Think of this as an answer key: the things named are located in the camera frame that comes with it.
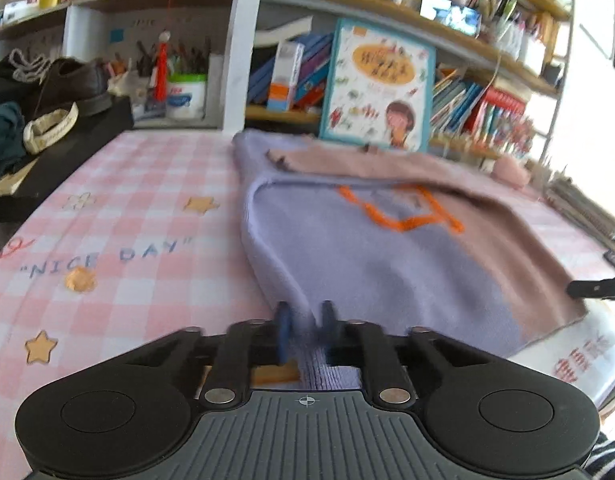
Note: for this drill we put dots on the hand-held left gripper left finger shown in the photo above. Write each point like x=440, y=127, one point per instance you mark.
x=282, y=330

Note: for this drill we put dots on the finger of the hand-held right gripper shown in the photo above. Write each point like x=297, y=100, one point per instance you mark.
x=597, y=287

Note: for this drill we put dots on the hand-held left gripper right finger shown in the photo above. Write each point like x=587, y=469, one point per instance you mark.
x=328, y=325

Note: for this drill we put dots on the purple and brown sweater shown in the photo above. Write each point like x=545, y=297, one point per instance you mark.
x=362, y=270

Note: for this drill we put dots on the stack of notebooks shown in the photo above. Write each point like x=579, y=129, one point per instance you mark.
x=582, y=210

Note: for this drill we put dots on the pink plush toy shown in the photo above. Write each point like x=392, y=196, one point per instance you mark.
x=510, y=172

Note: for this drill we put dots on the person's striped shirt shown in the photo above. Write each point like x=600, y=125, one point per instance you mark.
x=610, y=460

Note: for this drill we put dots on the colourful bead ornaments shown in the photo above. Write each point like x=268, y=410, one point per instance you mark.
x=512, y=132

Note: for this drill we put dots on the pink checked tablecloth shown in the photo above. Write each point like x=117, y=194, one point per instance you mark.
x=137, y=220

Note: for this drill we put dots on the row of thick hardback books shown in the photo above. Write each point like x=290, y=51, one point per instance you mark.
x=487, y=125

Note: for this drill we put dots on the thick red book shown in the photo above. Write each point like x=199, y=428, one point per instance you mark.
x=505, y=100

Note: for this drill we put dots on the row of thin picture books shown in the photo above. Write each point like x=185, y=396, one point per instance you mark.
x=457, y=105

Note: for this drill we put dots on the children's picture book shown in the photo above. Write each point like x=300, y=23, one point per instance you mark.
x=372, y=85

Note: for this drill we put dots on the white jar with green lid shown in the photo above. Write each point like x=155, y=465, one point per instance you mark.
x=187, y=100

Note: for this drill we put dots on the white and orange box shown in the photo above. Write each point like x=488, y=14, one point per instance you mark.
x=285, y=75

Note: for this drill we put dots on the white plastic organiser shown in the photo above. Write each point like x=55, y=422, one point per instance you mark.
x=522, y=45

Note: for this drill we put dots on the row of blue books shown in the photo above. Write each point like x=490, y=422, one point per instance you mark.
x=312, y=60

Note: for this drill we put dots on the white wooden bookshelf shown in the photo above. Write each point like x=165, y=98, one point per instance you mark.
x=242, y=60

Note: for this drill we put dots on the red tassel ornament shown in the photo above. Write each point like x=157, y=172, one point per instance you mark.
x=162, y=75

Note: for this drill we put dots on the bunch of pens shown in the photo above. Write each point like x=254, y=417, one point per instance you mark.
x=177, y=57

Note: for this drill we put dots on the brown leather shoe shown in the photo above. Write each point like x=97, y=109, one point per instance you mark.
x=72, y=85

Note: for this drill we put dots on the dark teal cloth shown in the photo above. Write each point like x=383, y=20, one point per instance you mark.
x=5, y=135

